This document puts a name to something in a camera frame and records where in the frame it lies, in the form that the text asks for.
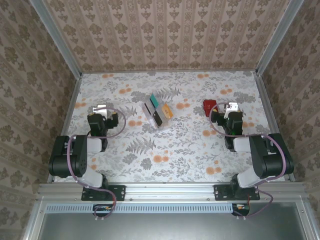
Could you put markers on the red card holder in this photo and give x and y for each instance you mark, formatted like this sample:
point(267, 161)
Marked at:
point(208, 107)

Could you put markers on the clear acrylic organizer box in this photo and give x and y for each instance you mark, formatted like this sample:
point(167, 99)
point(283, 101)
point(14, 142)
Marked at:
point(158, 110)

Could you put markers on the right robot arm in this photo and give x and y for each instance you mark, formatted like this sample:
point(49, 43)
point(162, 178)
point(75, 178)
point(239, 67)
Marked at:
point(270, 162)

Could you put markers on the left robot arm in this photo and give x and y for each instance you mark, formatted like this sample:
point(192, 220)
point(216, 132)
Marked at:
point(80, 160)

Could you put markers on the white card with black stripe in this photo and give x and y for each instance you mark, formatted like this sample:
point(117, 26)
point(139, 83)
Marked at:
point(147, 110)

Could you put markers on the teal card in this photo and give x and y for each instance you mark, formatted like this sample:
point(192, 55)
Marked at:
point(154, 101)

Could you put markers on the orange card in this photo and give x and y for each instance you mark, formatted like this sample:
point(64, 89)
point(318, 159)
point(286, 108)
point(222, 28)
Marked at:
point(167, 110)

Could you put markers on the grey metal panel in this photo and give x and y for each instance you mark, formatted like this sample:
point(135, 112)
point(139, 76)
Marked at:
point(175, 227)

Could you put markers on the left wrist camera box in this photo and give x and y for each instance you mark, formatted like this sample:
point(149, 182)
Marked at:
point(100, 110)

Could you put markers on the aluminium table side rail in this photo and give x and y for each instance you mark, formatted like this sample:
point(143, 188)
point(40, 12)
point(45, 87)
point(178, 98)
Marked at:
point(273, 125)
point(65, 125)

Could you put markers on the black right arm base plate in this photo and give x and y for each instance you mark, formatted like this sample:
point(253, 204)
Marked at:
point(222, 192)

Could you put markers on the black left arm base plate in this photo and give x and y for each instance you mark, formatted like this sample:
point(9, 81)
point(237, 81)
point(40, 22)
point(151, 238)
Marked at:
point(120, 192)

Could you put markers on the aluminium front rail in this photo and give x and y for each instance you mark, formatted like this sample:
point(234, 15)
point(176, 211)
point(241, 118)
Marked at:
point(170, 191)

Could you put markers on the aluminium frame post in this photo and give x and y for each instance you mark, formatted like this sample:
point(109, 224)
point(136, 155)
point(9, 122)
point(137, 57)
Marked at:
point(277, 37)
point(56, 37)

